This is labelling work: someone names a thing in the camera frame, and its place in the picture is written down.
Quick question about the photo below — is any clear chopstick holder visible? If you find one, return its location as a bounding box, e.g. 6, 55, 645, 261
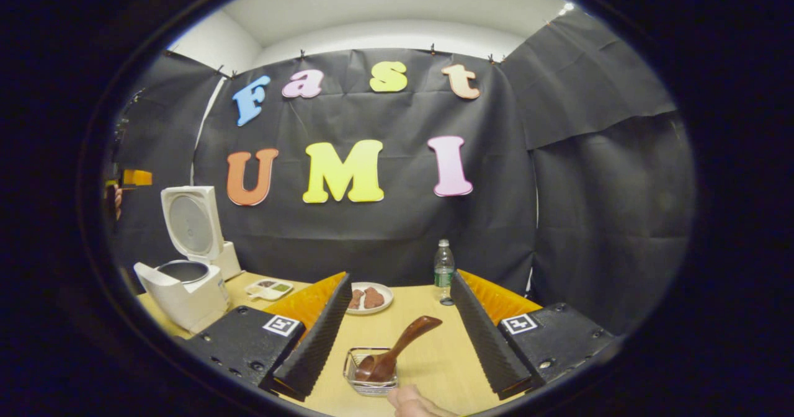
343, 347, 399, 397

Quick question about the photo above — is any small white divided dish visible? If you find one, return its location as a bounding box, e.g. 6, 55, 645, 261
244, 279, 295, 301

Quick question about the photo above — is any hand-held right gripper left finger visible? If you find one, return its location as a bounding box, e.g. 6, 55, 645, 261
184, 272, 353, 402

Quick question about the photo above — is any brown wooden spoon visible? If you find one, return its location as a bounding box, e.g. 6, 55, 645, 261
355, 315, 444, 383

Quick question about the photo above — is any white toaster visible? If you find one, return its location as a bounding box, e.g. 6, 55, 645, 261
214, 241, 243, 280

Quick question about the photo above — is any clear plastic water bottle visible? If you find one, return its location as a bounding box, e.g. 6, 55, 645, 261
434, 239, 455, 303

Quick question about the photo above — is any black backdrop cloth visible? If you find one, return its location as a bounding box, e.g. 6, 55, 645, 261
102, 7, 695, 337

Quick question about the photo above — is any white rice cooker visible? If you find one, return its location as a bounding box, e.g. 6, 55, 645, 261
133, 185, 231, 334

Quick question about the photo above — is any white round plate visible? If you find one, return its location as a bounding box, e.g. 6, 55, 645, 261
346, 282, 395, 316

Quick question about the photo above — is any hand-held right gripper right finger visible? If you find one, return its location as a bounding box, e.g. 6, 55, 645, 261
449, 269, 621, 401

